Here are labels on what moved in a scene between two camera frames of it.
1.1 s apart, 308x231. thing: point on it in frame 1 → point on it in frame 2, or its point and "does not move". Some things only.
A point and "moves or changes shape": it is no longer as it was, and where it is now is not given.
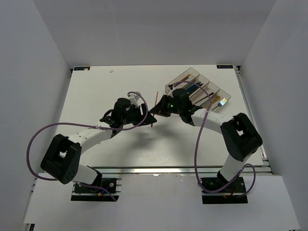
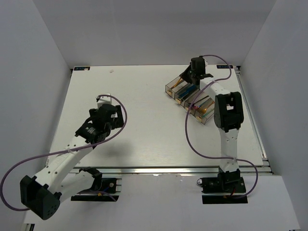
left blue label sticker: (83, 68) does not move
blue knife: (192, 87) does not move
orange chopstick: (155, 104) → (177, 82)
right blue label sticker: (224, 66) does not move
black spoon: (212, 93) does not move
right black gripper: (161, 106) → (183, 75)
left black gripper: (141, 118) → (118, 121)
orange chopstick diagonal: (183, 79) moves or changes shape
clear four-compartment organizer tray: (202, 92) does not move
